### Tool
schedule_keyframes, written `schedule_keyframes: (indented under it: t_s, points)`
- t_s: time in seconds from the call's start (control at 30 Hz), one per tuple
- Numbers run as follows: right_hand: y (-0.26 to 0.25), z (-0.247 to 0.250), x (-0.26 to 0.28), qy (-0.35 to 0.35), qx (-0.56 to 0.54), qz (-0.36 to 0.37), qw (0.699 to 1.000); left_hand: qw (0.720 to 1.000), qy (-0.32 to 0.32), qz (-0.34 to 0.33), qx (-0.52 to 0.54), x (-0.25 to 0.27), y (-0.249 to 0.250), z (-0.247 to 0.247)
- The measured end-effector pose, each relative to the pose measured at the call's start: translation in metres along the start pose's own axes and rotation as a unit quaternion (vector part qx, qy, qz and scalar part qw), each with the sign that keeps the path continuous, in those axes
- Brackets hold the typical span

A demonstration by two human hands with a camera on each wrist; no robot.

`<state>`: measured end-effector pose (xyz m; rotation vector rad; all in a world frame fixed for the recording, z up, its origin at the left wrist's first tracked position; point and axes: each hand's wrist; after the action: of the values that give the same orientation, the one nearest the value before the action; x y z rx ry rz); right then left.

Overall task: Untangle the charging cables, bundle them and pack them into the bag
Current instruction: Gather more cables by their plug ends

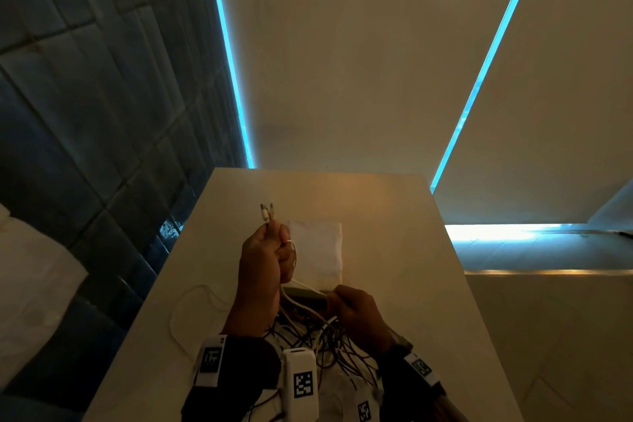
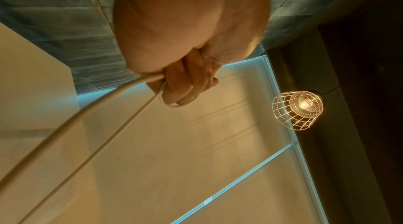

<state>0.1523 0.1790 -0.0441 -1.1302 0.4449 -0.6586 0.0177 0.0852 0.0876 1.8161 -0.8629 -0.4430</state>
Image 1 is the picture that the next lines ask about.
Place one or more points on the person's left hand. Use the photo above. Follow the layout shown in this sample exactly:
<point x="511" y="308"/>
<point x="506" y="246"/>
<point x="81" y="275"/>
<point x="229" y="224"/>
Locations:
<point x="257" y="283"/>

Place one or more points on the person's right hand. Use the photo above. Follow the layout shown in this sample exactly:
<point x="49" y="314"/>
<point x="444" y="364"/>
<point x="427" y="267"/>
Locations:
<point x="361" y="323"/>

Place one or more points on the white plastic pouch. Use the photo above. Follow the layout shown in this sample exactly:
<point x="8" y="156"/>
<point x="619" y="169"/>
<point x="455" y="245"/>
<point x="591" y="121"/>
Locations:
<point x="316" y="248"/>

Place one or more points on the white table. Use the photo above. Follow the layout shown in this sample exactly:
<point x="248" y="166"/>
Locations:
<point x="371" y="199"/>

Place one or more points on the window sill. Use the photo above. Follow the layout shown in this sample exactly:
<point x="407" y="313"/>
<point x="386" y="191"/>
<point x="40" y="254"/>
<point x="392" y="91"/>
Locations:
<point x="519" y="248"/>

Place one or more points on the white pillow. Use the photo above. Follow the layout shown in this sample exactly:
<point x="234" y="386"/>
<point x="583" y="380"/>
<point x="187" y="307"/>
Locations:
<point x="34" y="288"/>

